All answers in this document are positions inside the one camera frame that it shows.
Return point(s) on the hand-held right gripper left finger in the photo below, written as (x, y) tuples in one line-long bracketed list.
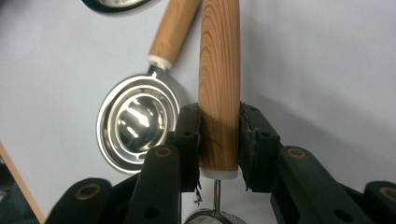
[(162, 180)]

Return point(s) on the steel utensil rack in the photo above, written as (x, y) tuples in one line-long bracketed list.
[(121, 3)]

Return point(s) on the white paper table sheet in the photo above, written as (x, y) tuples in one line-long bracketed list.
[(311, 77)]

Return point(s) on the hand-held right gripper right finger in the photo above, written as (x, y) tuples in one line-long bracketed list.
[(289, 183)]

